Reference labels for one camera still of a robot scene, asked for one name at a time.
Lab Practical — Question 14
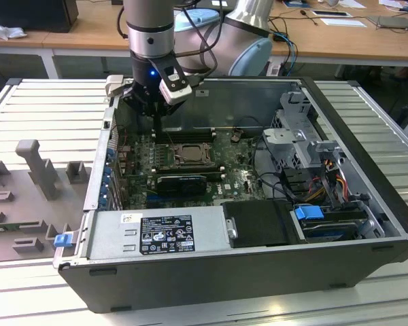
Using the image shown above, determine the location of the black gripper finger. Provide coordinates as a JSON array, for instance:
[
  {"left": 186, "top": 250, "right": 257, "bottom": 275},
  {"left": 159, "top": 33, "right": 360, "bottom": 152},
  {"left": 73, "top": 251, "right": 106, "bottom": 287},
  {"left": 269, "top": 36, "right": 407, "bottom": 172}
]
[
  {"left": 158, "top": 101, "right": 184, "bottom": 144},
  {"left": 121, "top": 86, "right": 160, "bottom": 144}
]

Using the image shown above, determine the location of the metal socket cover frame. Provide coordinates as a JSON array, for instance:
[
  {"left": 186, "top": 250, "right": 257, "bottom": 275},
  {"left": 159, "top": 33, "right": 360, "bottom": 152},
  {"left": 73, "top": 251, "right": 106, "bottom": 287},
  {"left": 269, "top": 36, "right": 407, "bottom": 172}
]
[{"left": 174, "top": 142, "right": 215, "bottom": 167}]

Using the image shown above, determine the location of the CPU socket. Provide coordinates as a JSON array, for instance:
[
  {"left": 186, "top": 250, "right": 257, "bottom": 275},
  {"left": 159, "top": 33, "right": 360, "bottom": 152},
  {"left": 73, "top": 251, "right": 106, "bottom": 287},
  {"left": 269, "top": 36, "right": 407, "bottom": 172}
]
[{"left": 171, "top": 141, "right": 217, "bottom": 168}]

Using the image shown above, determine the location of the grey plastic case latch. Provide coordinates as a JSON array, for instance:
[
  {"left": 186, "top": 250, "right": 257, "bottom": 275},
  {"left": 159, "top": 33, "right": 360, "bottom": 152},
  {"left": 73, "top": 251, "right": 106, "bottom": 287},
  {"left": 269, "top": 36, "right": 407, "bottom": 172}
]
[{"left": 105, "top": 75, "right": 125, "bottom": 99}]

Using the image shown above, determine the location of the graphics card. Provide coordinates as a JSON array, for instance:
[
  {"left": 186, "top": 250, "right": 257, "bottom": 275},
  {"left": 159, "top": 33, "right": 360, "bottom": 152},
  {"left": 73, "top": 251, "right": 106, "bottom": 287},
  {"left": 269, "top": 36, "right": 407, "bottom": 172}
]
[{"left": 156, "top": 174, "right": 207, "bottom": 197}]

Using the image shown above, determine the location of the green motherboard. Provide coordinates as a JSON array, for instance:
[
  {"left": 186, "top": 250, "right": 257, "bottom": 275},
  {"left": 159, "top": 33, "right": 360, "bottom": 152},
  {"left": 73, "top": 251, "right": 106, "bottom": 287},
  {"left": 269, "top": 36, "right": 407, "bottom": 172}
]
[{"left": 120, "top": 126, "right": 288, "bottom": 210}]

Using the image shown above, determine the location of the white barcode sticker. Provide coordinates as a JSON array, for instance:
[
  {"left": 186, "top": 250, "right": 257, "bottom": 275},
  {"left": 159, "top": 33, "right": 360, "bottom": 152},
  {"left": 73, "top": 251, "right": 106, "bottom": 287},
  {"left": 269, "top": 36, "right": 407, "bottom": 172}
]
[{"left": 120, "top": 212, "right": 143, "bottom": 224}]

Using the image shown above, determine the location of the black rating label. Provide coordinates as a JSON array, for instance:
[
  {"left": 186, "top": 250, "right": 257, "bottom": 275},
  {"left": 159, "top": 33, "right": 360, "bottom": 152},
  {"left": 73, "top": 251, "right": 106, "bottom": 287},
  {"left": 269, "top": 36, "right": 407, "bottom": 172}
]
[{"left": 141, "top": 215, "right": 194, "bottom": 255}]

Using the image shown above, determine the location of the silver power supply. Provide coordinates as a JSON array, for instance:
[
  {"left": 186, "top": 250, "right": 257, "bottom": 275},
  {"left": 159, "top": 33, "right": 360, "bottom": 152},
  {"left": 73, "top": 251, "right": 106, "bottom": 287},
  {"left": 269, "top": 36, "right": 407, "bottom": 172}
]
[{"left": 86, "top": 205, "right": 232, "bottom": 262}]

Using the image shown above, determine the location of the silver drive cage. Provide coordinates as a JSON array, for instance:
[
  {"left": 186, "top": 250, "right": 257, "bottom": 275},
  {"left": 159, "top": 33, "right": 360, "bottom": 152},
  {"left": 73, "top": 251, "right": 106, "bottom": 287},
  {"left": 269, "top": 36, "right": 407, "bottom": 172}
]
[{"left": 260, "top": 90, "right": 347, "bottom": 173}]

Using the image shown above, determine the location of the black computer box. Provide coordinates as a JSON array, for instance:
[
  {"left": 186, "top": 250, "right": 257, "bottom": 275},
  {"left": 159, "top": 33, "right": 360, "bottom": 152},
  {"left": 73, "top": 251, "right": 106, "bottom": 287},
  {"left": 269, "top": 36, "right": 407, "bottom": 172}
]
[{"left": 0, "top": 0, "right": 79, "bottom": 33}]

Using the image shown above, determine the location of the black plastic shroud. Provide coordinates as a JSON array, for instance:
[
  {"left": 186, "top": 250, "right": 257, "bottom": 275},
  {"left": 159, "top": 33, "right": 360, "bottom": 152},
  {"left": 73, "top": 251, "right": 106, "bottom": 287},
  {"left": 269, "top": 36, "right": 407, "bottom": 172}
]
[{"left": 220, "top": 199, "right": 302, "bottom": 249}]

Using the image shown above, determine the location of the crumpled white paper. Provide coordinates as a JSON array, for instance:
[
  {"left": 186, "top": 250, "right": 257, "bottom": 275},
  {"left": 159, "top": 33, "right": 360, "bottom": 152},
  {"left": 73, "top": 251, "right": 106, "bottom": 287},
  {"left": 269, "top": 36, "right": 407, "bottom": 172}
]
[{"left": 0, "top": 18, "right": 28, "bottom": 40}]

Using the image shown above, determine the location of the blue plastic latch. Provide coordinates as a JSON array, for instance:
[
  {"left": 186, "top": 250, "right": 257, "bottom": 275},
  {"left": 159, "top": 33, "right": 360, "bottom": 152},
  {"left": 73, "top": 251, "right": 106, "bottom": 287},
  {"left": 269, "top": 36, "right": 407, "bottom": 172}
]
[{"left": 54, "top": 233, "right": 72, "bottom": 248}]

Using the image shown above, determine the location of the grey part rack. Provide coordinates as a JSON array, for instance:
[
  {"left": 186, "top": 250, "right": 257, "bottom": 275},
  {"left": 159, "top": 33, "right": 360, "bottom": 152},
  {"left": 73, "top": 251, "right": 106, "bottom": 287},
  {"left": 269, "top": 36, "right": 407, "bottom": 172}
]
[{"left": 0, "top": 139, "right": 92, "bottom": 264}]

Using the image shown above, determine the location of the black open PC case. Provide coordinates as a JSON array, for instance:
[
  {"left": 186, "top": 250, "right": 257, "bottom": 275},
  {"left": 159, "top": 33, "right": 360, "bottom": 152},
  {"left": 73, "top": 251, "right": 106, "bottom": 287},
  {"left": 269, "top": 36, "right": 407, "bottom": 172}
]
[{"left": 52, "top": 75, "right": 408, "bottom": 315}]

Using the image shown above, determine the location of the blue disk carrier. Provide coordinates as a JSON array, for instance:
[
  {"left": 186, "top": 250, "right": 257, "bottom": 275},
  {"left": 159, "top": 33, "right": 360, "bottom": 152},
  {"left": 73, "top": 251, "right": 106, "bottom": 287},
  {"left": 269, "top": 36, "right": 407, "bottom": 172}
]
[{"left": 294, "top": 204, "right": 324, "bottom": 223}]

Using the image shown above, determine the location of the blue white leaflet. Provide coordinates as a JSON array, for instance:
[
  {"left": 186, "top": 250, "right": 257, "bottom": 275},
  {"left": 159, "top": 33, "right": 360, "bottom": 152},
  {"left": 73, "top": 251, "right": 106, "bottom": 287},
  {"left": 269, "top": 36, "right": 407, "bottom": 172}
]
[{"left": 282, "top": 0, "right": 313, "bottom": 10}]

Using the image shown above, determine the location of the hard disk drive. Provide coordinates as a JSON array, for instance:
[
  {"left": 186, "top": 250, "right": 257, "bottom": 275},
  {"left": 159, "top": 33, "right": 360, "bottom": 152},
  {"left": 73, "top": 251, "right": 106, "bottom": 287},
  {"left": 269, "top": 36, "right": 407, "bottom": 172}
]
[{"left": 301, "top": 220, "right": 358, "bottom": 242}]

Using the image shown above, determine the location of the white flat device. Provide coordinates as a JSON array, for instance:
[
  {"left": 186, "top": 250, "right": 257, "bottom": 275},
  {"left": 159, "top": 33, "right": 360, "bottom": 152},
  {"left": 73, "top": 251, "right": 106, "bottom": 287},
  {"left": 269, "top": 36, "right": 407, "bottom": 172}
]
[{"left": 312, "top": 10, "right": 353, "bottom": 18}]

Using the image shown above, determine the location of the white paper sheet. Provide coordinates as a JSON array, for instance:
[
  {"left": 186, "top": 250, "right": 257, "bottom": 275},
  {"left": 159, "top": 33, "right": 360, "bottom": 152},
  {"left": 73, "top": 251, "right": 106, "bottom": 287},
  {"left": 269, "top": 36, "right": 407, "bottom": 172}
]
[{"left": 321, "top": 16, "right": 367, "bottom": 28}]

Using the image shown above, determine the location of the silver disk bay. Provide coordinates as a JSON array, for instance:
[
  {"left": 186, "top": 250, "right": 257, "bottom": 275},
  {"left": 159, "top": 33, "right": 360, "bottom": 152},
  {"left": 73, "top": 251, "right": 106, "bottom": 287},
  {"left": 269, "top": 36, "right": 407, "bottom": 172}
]
[{"left": 290, "top": 200, "right": 388, "bottom": 244}]

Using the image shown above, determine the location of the grey notebook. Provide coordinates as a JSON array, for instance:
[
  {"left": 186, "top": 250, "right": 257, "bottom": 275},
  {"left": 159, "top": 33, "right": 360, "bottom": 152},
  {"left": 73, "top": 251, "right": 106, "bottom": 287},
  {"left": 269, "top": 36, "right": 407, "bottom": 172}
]
[{"left": 367, "top": 15, "right": 408, "bottom": 30}]

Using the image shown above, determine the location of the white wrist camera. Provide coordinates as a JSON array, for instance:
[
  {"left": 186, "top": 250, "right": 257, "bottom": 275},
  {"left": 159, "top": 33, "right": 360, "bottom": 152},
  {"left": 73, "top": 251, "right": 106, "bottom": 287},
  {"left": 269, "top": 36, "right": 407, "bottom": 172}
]
[{"left": 158, "top": 73, "right": 194, "bottom": 105}]

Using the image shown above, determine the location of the black wire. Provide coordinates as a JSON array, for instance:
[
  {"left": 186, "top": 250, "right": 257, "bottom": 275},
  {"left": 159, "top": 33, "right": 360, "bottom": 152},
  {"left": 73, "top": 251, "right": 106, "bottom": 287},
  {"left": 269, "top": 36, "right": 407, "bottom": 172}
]
[{"left": 250, "top": 134, "right": 295, "bottom": 203}]

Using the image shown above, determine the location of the silver metal bracket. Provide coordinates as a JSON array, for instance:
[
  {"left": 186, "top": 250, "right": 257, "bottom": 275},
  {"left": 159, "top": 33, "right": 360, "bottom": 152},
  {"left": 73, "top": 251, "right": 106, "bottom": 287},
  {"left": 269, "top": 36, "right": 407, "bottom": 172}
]
[{"left": 226, "top": 219, "right": 239, "bottom": 240}]

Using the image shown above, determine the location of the blue cable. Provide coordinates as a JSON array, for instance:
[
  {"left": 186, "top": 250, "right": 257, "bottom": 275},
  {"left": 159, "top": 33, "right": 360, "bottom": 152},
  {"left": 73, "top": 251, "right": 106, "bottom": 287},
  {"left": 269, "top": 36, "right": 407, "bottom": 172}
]
[{"left": 273, "top": 31, "right": 299, "bottom": 71}]

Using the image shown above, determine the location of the coloured wire bundle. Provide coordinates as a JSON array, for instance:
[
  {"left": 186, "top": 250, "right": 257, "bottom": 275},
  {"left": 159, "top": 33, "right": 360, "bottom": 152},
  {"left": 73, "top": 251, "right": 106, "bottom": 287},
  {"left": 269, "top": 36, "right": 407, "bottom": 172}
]
[{"left": 305, "top": 168, "right": 350, "bottom": 204}]

